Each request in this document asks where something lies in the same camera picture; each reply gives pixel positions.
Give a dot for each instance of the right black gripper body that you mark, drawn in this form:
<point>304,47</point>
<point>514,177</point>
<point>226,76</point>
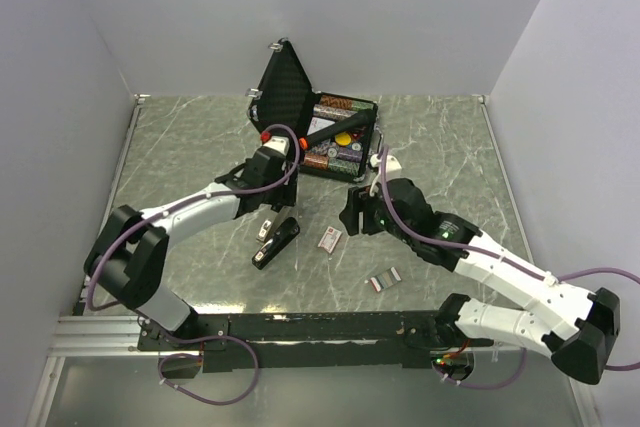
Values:
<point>375,216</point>

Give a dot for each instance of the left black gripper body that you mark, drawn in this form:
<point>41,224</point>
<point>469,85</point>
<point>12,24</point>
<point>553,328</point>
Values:
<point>284,195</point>

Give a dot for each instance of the black stapler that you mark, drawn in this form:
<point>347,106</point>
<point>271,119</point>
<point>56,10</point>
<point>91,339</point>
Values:
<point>274,235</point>

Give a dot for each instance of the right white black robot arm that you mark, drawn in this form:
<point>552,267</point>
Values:
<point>574,327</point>

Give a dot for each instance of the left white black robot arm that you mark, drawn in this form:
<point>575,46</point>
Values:
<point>128,257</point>

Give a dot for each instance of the striped staple strip pack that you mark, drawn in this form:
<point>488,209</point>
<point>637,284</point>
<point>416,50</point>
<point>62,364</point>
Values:
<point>385,280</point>

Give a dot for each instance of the black poker chip case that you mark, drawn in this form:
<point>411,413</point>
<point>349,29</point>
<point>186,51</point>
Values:
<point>285,96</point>

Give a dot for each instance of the yellow poker chip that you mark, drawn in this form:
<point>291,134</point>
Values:
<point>343,139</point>

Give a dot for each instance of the black marker orange cap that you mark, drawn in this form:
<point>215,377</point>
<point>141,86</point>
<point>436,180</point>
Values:
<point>360,119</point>

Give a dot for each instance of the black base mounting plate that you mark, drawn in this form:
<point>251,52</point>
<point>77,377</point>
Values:
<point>304,340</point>

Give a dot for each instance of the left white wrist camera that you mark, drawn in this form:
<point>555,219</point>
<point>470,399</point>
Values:
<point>277,143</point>

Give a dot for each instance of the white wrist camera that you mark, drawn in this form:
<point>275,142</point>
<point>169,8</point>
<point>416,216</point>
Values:
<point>387,165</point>
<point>277,143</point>

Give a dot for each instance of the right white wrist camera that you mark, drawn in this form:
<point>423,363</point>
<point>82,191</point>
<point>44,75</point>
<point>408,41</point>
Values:
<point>387,165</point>

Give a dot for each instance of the aluminium rail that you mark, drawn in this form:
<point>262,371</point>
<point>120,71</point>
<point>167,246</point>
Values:
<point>95,336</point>

